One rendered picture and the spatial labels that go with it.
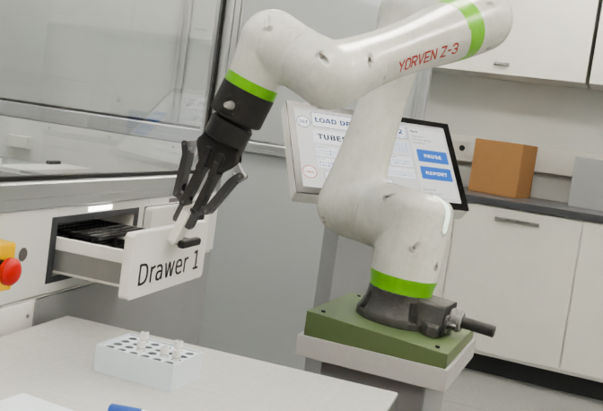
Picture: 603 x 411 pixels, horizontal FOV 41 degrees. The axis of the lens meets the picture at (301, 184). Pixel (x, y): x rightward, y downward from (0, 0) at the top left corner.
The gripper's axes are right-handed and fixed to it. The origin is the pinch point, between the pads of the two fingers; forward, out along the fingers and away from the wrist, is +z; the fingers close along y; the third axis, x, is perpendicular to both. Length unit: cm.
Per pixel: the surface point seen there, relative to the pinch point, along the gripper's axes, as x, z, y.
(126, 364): -29.2, 11.8, 12.9
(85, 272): -9.8, 12.6, -7.8
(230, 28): 51, -31, -30
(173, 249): 3.3, 5.6, -0.7
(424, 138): 112, -27, 14
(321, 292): 98, 26, 11
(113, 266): -9.8, 9.0, -3.8
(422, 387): 15, 7, 48
